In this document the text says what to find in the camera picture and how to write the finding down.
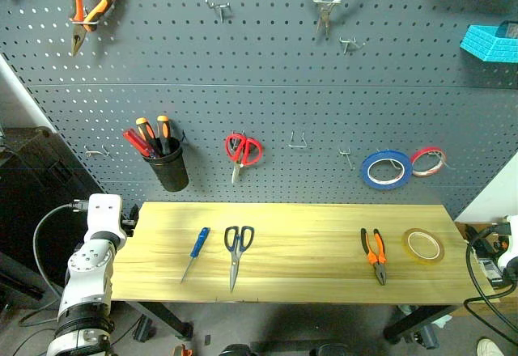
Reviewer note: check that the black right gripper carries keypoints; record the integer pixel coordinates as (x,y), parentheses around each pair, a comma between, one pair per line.
(487,259)

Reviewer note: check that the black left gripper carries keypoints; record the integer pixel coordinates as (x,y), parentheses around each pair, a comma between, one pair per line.
(132,218)

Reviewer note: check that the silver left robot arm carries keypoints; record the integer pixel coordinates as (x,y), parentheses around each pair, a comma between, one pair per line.
(89,267)

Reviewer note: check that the black cup holder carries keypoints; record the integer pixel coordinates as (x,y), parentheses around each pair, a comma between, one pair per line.
(168,170)

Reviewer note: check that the grey metal pegboard wall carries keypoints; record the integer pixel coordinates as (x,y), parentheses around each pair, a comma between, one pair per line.
(259,89)

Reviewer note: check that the silver metal pegboard hook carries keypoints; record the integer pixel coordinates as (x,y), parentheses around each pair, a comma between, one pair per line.
(348,42)
(347,158)
(97,153)
(220,7)
(296,143)

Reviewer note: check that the yellow transparent tape roll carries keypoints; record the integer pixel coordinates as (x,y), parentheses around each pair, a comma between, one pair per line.
(406,247)

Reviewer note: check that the white shoe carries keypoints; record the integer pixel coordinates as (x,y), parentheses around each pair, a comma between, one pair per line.
(490,348)

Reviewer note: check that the black metal table leg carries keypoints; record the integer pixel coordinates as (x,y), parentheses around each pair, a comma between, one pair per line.
(421,319)
(166,317)

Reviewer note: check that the orange black combination pliers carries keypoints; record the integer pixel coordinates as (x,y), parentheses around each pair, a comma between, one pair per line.
(379,267)

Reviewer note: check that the red tape roll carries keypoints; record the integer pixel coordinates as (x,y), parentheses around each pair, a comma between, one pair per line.
(417,162)

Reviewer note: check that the blue tape roll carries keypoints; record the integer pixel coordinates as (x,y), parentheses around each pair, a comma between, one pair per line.
(366,170)

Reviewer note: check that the dark rounded shape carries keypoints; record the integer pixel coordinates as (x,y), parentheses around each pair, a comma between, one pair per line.
(332,350)
(236,350)

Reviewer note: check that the cyan plastic storage bin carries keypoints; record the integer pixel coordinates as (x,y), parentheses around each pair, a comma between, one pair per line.
(487,44)

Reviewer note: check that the orange black long-nose pliers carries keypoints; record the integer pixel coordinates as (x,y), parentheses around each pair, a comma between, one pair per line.
(77,0)

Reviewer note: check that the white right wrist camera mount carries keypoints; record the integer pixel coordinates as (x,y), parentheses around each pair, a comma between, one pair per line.
(510,247)

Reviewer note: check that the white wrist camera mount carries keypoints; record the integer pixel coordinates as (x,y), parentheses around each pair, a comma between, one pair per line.
(510,247)
(103,210)

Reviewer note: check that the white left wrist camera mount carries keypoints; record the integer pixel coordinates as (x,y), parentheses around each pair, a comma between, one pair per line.
(103,210)

